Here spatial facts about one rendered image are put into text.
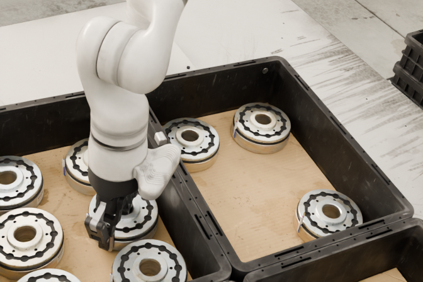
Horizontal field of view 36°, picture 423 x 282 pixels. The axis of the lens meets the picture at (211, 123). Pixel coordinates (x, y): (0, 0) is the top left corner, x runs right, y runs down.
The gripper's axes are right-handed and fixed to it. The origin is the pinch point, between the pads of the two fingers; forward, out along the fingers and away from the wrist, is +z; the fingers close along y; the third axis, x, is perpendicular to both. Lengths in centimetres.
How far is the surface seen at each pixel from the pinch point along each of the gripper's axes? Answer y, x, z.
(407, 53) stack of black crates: -122, 39, 32
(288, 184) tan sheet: -22.5, 21.1, 2.3
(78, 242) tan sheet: 3.0, -4.1, 2.2
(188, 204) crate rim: -2.5, 9.8, -7.8
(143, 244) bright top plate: 1.5, 5.2, -1.0
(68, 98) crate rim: -14.2, -15.2, -7.7
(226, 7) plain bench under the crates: -90, -11, 16
